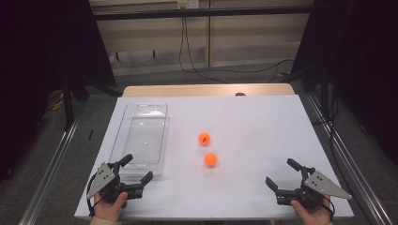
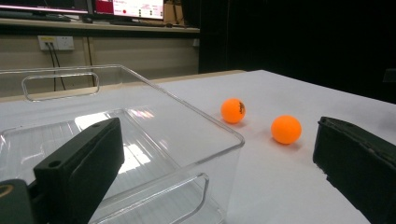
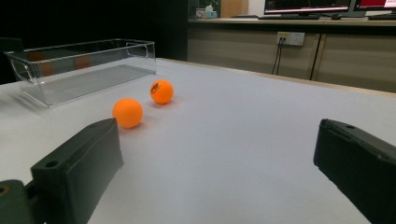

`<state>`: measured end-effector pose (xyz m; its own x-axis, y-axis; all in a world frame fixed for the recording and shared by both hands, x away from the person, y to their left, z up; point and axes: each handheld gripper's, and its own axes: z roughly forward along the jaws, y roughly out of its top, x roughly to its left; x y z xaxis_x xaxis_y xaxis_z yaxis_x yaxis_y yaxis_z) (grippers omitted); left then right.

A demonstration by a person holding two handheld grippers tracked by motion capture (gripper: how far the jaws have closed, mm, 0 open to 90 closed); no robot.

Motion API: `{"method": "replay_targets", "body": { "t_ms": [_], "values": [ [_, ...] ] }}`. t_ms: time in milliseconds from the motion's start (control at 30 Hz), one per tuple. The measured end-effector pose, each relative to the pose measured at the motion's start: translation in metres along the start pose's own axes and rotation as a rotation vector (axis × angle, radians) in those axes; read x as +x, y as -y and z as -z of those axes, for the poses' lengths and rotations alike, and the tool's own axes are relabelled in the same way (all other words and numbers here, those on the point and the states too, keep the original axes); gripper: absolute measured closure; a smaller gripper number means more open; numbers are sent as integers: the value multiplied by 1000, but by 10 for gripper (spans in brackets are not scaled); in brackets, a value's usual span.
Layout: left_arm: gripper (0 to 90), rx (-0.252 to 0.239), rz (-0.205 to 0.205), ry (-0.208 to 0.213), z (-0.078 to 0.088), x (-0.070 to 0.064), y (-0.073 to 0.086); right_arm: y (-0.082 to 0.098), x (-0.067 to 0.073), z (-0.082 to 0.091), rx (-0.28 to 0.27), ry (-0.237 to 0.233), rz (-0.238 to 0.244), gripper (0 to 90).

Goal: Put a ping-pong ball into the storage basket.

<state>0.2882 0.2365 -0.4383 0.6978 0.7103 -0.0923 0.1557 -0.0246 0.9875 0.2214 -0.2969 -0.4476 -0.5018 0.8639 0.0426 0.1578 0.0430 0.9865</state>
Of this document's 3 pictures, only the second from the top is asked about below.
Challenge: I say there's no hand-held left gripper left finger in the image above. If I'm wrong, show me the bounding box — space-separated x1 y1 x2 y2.
33 117 125 224

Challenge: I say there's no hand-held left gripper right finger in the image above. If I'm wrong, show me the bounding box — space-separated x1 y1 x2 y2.
312 116 396 224

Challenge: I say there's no plain orange ping-pong ball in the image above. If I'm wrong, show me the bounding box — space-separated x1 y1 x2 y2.
270 115 303 146

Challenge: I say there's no clear plastic storage box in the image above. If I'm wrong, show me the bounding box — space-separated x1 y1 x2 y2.
0 64 246 224

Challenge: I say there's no orange ping-pong ball with print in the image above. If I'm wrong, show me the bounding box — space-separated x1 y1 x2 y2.
220 98 247 125

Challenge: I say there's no white table cover sheet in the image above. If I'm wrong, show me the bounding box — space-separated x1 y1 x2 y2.
0 69 396 224

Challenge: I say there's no black curtain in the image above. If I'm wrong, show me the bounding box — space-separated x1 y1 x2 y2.
198 0 396 105

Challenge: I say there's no long desk shelf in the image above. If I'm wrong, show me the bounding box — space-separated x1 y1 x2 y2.
0 18 201 35

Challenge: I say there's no black keyboard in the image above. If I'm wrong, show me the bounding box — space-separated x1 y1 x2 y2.
109 19 168 28
0 10 72 23

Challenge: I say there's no dark computer monitor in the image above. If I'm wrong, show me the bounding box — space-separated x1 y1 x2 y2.
0 0 92 15

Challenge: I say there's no monitor with red white screen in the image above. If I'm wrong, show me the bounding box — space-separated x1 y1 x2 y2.
92 0 165 21

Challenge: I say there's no brown cardboard box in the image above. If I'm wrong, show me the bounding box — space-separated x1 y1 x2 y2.
163 0 185 26

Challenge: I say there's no black wall power cable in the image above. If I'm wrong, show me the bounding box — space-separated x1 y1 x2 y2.
46 42 58 92
50 42 67 91

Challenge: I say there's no white wall power outlet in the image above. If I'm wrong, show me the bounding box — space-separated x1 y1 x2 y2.
37 35 76 51

